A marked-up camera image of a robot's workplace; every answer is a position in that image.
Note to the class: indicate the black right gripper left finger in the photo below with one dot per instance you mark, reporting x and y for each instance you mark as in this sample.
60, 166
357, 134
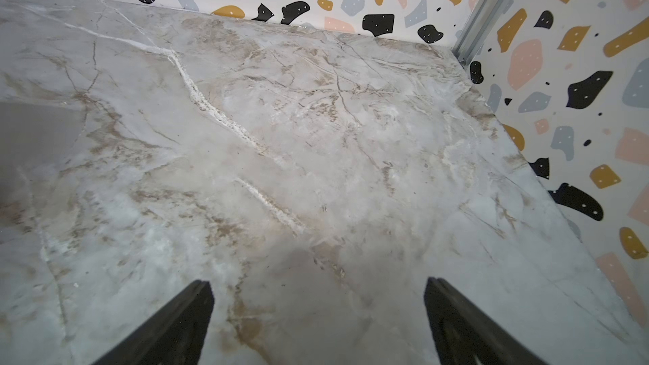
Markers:
175, 334

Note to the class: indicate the aluminium right corner post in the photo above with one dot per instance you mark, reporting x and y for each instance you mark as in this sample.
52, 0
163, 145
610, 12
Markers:
477, 28

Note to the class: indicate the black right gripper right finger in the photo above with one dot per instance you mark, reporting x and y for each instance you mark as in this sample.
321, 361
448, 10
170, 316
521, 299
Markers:
464, 334

